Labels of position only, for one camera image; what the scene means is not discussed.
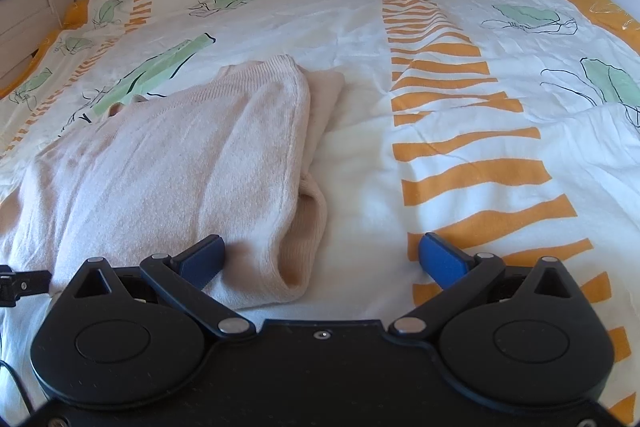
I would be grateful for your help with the white leaf-print duvet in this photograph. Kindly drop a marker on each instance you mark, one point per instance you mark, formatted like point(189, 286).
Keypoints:
point(450, 57)

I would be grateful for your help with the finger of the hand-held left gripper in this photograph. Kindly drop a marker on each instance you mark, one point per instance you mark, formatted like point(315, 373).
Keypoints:
point(25, 280)

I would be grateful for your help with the pale pink knit sweater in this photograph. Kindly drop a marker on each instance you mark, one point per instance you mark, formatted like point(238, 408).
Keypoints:
point(175, 157)

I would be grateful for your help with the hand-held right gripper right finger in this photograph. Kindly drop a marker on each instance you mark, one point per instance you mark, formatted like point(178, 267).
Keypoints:
point(440, 259)

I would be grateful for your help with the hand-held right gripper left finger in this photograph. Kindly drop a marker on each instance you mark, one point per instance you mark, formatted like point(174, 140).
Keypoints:
point(202, 264)

